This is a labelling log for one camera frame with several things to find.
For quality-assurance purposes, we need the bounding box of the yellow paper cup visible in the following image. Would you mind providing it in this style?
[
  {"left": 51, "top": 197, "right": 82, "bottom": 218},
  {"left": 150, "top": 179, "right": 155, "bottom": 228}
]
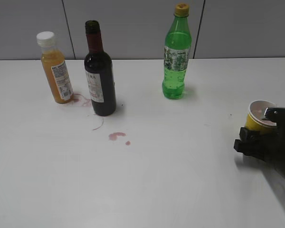
[{"left": 245, "top": 100, "right": 276, "bottom": 134}]

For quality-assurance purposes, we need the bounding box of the dark red wine bottle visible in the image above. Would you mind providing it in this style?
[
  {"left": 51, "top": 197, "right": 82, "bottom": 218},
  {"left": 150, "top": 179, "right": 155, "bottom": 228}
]
[{"left": 84, "top": 20, "right": 116, "bottom": 116}]

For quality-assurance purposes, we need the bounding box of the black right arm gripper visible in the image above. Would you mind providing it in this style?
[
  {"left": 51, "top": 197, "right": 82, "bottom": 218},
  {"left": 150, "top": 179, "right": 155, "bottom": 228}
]
[{"left": 234, "top": 106, "right": 285, "bottom": 178}]

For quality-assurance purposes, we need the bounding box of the green soda bottle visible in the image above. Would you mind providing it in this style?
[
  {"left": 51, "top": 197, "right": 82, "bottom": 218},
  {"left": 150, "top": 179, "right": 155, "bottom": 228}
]
[{"left": 162, "top": 3, "right": 192, "bottom": 99}]

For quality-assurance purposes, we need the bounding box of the orange juice bottle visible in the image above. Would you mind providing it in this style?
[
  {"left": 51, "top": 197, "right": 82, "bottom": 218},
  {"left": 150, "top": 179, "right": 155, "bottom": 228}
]
[{"left": 36, "top": 31, "right": 74, "bottom": 104}]

